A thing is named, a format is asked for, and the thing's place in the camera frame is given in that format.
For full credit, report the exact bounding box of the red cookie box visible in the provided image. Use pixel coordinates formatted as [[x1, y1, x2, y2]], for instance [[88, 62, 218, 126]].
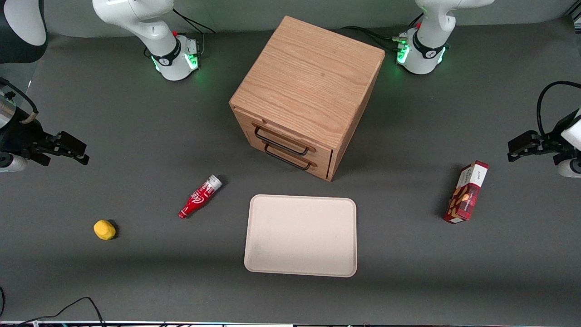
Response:
[[443, 160, 490, 224]]

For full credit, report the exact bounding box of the red cola bottle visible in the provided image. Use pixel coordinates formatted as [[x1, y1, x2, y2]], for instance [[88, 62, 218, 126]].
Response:
[[178, 175, 223, 220]]

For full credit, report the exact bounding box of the yellow lemon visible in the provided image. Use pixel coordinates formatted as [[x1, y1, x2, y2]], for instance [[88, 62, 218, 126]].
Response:
[[94, 220, 117, 241]]

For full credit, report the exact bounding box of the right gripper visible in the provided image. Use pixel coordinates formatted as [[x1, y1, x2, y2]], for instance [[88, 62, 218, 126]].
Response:
[[0, 110, 90, 167]]

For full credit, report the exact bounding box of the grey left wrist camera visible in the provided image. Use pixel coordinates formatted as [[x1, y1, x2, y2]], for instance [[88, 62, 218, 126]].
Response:
[[557, 157, 581, 178]]

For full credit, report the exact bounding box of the wooden drawer cabinet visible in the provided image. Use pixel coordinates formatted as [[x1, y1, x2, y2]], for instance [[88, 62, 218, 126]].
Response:
[[229, 16, 386, 182]]

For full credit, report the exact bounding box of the black right base cable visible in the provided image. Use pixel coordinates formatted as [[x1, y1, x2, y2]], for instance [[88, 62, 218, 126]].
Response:
[[172, 8, 217, 57]]

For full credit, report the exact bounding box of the black base cable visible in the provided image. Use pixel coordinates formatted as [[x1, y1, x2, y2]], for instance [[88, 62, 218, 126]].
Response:
[[172, 8, 217, 57], [340, 13, 425, 51]]

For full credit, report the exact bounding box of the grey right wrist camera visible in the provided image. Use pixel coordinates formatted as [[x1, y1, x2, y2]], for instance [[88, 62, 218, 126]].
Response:
[[0, 153, 28, 173]]

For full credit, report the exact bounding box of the wooden drawer with black handle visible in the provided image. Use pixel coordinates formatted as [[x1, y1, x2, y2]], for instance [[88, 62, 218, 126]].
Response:
[[236, 110, 333, 158], [260, 139, 332, 179]]

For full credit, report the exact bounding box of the black cable at table edge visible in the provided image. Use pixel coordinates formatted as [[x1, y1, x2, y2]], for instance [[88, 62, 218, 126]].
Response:
[[0, 286, 107, 327]]

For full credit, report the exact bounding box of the black left base cable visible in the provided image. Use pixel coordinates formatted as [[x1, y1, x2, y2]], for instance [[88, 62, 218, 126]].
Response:
[[340, 13, 425, 51]]

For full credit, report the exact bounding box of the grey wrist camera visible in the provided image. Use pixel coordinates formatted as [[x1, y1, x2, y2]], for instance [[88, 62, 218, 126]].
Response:
[[557, 157, 581, 178], [0, 153, 28, 173]]

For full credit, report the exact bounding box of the beige plastic tray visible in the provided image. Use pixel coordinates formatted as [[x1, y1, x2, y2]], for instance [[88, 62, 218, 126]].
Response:
[[244, 194, 358, 278]]

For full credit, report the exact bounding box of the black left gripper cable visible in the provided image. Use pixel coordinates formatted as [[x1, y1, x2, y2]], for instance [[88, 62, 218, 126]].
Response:
[[537, 80, 581, 137]]

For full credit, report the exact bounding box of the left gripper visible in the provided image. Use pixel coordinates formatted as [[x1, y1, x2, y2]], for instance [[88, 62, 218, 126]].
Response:
[[507, 108, 581, 164]]

